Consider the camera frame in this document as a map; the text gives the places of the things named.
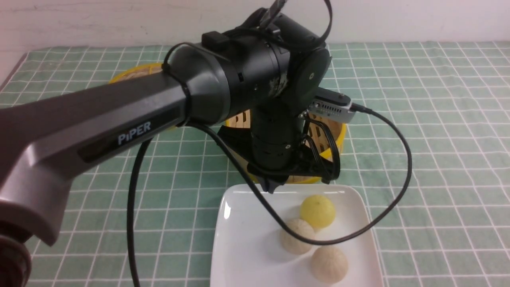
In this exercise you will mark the green checkered tablecloth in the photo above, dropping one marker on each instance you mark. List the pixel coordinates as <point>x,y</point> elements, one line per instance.
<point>451,102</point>

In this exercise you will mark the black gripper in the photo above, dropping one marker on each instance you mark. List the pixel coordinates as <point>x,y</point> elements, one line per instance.
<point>275,153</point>

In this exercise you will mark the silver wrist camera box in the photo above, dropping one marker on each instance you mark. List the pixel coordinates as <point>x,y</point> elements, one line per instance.
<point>332,105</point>

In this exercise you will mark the yellow steamed bun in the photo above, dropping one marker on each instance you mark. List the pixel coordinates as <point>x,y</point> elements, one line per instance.
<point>318,211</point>

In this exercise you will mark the white square plate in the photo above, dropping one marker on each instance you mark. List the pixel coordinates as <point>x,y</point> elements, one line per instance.
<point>247,251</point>

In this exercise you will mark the yellow rimmed bamboo steamer lid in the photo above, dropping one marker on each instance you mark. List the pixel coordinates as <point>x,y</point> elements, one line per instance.
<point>139,71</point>

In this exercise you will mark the beige steamed bun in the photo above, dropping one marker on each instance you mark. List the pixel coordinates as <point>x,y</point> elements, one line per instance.
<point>329,264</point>

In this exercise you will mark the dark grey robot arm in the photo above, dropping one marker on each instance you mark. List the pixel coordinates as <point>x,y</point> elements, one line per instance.
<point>269,65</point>

